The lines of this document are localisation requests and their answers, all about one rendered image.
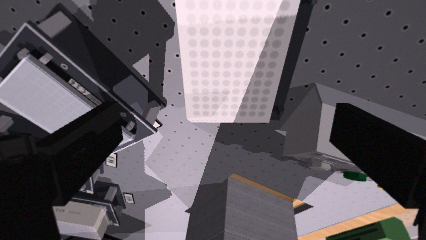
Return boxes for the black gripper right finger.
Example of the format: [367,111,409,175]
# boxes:
[329,103,426,240]

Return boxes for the white label with black frame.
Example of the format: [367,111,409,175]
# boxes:
[153,120,162,129]
[105,153,117,168]
[123,192,135,204]

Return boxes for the grey button panel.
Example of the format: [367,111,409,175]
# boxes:
[279,83,426,182]

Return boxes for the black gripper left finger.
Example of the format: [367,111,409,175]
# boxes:
[0,101,123,240]

